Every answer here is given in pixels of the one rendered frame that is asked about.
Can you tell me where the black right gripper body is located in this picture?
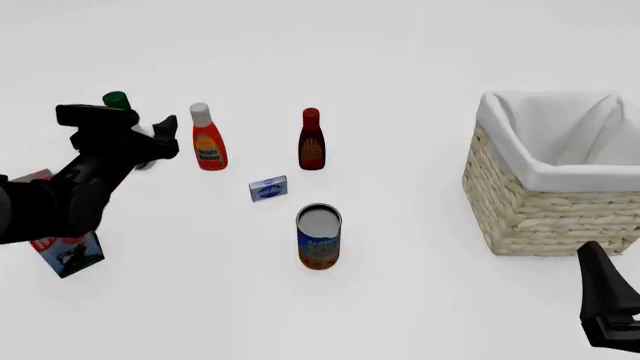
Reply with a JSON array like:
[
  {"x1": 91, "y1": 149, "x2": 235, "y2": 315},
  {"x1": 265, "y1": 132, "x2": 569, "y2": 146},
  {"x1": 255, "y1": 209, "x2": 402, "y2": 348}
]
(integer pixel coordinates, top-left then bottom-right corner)
[{"x1": 581, "y1": 313, "x2": 640, "y2": 354}]

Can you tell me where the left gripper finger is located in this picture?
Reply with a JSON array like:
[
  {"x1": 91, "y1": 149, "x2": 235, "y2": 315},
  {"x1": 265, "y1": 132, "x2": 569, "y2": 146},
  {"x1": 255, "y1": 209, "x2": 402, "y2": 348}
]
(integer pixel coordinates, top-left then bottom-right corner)
[{"x1": 151, "y1": 114, "x2": 180, "y2": 143}]

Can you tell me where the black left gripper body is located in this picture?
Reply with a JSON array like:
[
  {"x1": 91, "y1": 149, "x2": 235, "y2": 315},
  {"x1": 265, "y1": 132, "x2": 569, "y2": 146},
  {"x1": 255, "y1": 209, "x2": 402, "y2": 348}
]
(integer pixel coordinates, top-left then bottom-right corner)
[{"x1": 69, "y1": 126, "x2": 181, "y2": 172}]

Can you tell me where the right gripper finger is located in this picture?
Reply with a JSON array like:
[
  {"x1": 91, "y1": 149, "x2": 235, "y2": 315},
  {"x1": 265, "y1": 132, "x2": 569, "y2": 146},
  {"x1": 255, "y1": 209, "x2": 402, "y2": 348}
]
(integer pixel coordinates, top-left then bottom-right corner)
[{"x1": 576, "y1": 240, "x2": 633, "y2": 328}]

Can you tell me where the orange ketchup bottle white cap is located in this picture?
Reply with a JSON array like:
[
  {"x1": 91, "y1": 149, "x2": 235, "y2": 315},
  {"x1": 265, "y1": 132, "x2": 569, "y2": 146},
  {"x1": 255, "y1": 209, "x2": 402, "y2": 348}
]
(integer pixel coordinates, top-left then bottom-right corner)
[{"x1": 188, "y1": 102, "x2": 230, "y2": 172}]

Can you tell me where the pale wicker basket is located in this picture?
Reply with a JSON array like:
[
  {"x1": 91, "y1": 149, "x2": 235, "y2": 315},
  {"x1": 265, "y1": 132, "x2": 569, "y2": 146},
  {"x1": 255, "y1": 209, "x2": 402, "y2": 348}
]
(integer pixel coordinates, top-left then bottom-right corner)
[{"x1": 461, "y1": 122, "x2": 640, "y2": 258}]

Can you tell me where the white cloth basket liner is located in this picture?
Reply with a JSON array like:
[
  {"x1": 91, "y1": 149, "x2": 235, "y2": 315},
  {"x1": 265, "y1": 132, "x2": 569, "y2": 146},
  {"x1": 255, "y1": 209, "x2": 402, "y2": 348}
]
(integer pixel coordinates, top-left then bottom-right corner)
[{"x1": 474, "y1": 89, "x2": 640, "y2": 194}]

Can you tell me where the white bottle with green cap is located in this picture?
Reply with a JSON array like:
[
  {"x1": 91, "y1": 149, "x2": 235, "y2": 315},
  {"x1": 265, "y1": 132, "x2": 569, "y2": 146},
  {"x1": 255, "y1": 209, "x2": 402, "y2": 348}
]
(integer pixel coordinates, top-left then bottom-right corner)
[{"x1": 102, "y1": 90, "x2": 158, "y2": 172}]

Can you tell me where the small blue white box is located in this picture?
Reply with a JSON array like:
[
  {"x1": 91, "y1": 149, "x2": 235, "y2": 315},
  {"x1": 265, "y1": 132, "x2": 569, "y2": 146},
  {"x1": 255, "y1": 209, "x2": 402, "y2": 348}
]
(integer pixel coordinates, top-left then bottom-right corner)
[{"x1": 248, "y1": 174, "x2": 290, "y2": 204}]

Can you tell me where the red blue printed carton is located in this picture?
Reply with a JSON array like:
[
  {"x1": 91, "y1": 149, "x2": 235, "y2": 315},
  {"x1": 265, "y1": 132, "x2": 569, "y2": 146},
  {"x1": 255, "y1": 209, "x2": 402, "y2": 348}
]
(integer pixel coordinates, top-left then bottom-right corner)
[{"x1": 9, "y1": 168, "x2": 107, "y2": 280}]

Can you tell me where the dark red sauce bottle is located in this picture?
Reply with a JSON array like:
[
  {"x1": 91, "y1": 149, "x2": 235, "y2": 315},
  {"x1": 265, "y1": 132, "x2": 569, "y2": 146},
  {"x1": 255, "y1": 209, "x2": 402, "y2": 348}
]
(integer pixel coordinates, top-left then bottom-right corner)
[{"x1": 298, "y1": 107, "x2": 328, "y2": 171}]

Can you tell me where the blue soup tin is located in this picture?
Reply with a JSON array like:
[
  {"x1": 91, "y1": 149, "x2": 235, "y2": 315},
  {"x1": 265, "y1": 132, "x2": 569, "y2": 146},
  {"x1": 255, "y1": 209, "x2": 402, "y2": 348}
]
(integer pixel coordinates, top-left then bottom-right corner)
[{"x1": 295, "y1": 202, "x2": 344, "y2": 272}]

